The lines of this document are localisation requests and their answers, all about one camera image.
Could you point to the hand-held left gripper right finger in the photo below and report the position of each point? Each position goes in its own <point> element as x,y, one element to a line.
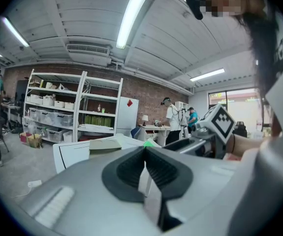
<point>173,178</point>

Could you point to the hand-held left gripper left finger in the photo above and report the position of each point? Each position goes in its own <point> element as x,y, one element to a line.
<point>121,176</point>

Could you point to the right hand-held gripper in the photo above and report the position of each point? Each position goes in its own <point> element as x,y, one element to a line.
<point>220,124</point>

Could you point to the person's right forearm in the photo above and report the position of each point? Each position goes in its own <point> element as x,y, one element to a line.
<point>247,144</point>

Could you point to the white desk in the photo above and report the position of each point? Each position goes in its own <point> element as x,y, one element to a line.
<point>153,129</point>

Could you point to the blue chair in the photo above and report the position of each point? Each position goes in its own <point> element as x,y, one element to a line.
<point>135,133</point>

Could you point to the black wrist band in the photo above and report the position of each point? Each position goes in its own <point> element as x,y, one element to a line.
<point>233,144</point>

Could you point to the white table lamp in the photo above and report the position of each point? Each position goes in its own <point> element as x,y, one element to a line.
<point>145,118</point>

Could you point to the black suitcase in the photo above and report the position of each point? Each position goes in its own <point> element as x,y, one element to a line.
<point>240,129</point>

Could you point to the white refrigerator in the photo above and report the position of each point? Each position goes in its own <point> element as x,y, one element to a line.
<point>127,117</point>

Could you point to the row of green boxes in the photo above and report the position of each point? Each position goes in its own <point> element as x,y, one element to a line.
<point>98,121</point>

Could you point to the large window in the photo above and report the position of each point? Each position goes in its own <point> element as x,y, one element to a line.
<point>239,107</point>

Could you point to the white metal shelving rack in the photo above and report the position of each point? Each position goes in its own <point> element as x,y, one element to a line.
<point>117,102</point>
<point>78,99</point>

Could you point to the clear plastic storage bin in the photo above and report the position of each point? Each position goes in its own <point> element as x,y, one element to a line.
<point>57,118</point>

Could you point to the white power strip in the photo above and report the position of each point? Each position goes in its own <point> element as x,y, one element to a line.
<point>35,183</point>

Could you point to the cardboard box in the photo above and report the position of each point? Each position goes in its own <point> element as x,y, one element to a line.
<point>35,140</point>

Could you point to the person's white printed shirt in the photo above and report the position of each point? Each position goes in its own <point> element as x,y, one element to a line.
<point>279,181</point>

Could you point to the red box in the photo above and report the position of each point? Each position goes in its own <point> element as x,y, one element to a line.
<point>23,137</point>

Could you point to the ceiling air conditioner unit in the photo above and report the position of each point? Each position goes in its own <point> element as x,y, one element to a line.
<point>88,53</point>

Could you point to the black head-worn camera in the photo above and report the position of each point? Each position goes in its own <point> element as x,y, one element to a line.
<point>194,4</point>

